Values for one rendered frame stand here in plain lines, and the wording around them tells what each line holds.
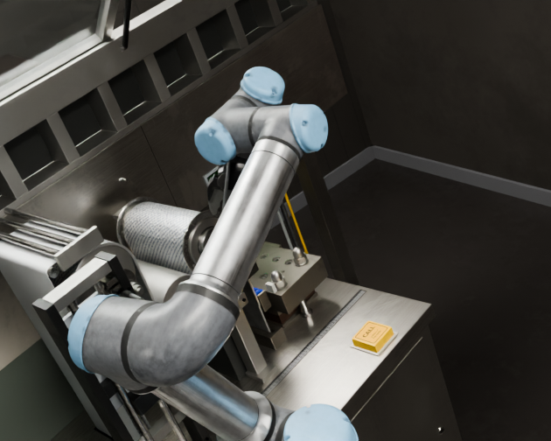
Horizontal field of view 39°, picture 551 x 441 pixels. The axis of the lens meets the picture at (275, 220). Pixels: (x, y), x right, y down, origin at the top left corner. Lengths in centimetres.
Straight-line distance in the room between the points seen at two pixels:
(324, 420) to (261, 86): 58
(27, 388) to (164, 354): 93
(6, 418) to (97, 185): 58
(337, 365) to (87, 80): 88
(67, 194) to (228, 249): 85
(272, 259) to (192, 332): 98
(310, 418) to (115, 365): 41
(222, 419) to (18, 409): 75
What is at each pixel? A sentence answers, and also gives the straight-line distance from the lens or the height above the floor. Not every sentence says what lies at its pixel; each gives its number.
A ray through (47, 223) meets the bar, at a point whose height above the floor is 145.
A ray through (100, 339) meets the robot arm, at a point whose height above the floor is 149.
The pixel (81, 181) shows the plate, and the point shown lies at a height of 141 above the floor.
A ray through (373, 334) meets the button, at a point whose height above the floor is 92.
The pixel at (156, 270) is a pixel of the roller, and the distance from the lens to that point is 175.
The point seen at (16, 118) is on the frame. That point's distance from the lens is 182.
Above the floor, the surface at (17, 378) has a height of 109.
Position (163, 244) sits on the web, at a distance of 176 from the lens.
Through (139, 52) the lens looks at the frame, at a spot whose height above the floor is 160.
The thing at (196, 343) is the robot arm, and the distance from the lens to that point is 105.
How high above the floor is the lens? 207
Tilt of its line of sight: 29 degrees down
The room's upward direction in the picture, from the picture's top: 21 degrees counter-clockwise
